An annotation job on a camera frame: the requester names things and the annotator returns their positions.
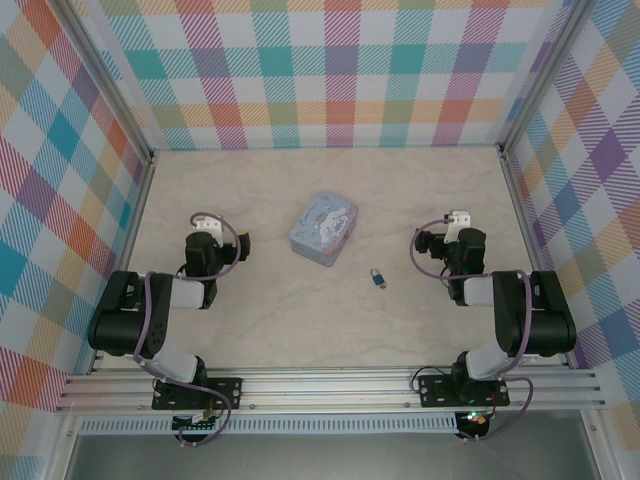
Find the blue cartoon tin box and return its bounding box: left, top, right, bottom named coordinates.
left=288, top=193, right=360, bottom=270

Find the grey metal sheet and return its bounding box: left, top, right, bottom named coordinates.
left=64, top=433, right=601, bottom=480

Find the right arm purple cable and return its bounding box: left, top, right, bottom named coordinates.
left=409, top=217, right=535, bottom=444

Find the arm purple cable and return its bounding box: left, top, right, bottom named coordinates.
left=133, top=212, right=242, bottom=449
left=409, top=217, right=535, bottom=444

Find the aluminium side floor rail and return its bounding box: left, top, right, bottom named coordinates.
left=498, top=144, right=575, bottom=370
left=87, top=149, right=160, bottom=376

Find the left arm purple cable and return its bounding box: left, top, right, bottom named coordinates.
left=133, top=212, right=242, bottom=449

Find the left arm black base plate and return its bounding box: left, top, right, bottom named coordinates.
left=151, top=375, right=245, bottom=412

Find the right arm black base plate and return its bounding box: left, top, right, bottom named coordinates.
left=417, top=373, right=511, bottom=410

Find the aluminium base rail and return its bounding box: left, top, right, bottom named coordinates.
left=54, top=366, right=606, bottom=417

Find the white slotted cable duct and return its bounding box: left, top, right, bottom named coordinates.
left=78, top=412, right=460, bottom=436

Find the aluminium corner post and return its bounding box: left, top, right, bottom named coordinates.
left=497, top=0, right=599, bottom=161
left=59, top=0, right=159, bottom=166

